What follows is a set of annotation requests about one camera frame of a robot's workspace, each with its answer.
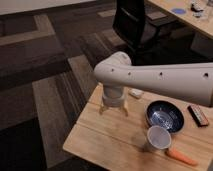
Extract blue patterned ceramic bowl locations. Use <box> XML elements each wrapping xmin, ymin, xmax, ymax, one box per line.
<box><xmin>145</xmin><ymin>100</ymin><xmax>184</xmax><ymax>133</ymax></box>

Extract orange carrot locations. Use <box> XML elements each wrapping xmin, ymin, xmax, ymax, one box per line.
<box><xmin>166</xmin><ymin>148</ymin><xmax>198</xmax><ymax>166</ymax></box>

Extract white ceramic cup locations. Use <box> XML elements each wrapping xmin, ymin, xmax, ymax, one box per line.
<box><xmin>144</xmin><ymin>125</ymin><xmax>171</xmax><ymax>151</ymax></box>

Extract black office chair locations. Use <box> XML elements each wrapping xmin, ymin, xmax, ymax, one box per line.
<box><xmin>111</xmin><ymin>0</ymin><xmax>178</xmax><ymax>58</ymax></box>

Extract small dark gadget on desk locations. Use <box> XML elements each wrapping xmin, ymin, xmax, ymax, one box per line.
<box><xmin>190</xmin><ymin>1</ymin><xmax>204</xmax><ymax>12</ymax></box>

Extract light wooden background desk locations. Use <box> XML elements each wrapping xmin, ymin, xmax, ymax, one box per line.
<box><xmin>148</xmin><ymin>0</ymin><xmax>213</xmax><ymax>39</ymax></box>

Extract blue round disc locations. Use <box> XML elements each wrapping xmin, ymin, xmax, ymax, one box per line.
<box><xmin>172</xmin><ymin>8</ymin><xmax>186</xmax><ymax>14</ymax></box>

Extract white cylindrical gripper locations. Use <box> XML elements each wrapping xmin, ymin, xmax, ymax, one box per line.
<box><xmin>99</xmin><ymin>86</ymin><xmax>128</xmax><ymax>116</ymax></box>

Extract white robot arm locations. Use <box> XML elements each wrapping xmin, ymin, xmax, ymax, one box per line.
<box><xmin>94</xmin><ymin>51</ymin><xmax>213</xmax><ymax>115</ymax></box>

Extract small white box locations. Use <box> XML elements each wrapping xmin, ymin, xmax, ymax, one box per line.
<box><xmin>129</xmin><ymin>88</ymin><xmax>143</xmax><ymax>99</ymax></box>

